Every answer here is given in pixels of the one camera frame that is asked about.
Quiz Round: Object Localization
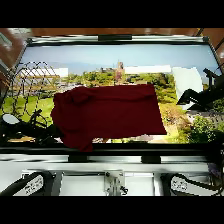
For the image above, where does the red T-shirt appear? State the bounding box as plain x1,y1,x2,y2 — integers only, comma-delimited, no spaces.
50,83,168,153

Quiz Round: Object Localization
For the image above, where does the silver frame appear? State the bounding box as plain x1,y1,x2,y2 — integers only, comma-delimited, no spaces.
0,33,224,197

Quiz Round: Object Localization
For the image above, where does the white garment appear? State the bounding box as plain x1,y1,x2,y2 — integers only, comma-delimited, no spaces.
171,66,205,111

